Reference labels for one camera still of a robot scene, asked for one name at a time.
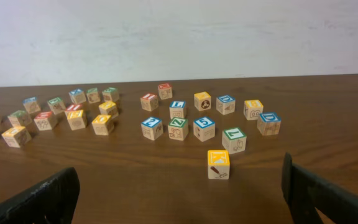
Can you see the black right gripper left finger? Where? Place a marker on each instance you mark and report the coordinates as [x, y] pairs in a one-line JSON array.
[[52, 200]]

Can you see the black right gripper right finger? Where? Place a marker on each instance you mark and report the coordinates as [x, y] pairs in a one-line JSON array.
[[306, 194]]

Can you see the yellow C block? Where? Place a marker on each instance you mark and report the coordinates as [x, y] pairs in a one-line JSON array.
[[77, 119]]

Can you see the green R block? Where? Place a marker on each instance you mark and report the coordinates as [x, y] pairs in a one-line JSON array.
[[20, 118]]

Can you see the yellow o block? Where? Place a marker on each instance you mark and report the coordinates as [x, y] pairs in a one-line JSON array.
[[109, 108], [103, 125]]

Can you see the blue L block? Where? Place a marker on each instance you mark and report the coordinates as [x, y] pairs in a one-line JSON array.
[[177, 109]]

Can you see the yellow tilted block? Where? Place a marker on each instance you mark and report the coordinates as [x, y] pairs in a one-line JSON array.
[[16, 136]]

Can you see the blue D block lower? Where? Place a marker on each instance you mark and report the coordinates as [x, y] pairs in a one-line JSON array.
[[269, 124]]

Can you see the blue d block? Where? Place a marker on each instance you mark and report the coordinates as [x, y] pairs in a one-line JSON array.
[[225, 104], [269, 124]]

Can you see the red U block upper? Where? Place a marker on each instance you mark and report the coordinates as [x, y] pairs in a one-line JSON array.
[[45, 121]]

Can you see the green 7 block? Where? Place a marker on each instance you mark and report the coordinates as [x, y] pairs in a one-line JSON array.
[[234, 140]]

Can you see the yellow K block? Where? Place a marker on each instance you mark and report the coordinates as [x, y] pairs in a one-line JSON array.
[[218, 165]]

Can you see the red I block left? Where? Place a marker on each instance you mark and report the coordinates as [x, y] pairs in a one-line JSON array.
[[73, 107]]

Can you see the red i block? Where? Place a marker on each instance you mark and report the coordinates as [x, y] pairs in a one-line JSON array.
[[149, 102], [73, 107]]

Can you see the green F block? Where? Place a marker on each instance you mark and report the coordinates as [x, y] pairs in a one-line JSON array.
[[56, 105]]

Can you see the yellow 8 block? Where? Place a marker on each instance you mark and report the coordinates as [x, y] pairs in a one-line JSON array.
[[252, 109]]

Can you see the blue P block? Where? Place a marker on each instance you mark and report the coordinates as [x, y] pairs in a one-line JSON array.
[[31, 105]]

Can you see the blue X block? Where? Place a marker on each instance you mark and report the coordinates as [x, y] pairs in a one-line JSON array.
[[77, 96]]

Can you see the green N block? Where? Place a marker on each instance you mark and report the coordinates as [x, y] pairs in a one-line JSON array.
[[93, 95]]

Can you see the blue D block upper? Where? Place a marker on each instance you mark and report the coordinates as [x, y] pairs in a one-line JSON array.
[[225, 104]]

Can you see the blue 5 block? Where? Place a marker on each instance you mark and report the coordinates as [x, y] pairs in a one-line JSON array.
[[204, 128]]

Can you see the green B block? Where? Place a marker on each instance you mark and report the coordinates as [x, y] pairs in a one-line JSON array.
[[111, 94]]

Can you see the blue 2 block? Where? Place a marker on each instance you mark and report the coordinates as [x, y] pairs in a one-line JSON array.
[[152, 128]]

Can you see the yellow ball picture block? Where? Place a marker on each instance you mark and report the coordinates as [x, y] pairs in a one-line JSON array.
[[202, 101]]

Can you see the red I block right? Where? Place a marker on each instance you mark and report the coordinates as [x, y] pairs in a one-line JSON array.
[[149, 102]]

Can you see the green Z block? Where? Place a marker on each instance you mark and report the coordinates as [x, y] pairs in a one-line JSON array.
[[178, 128]]

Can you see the red W block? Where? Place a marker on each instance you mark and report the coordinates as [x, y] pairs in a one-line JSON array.
[[165, 91]]

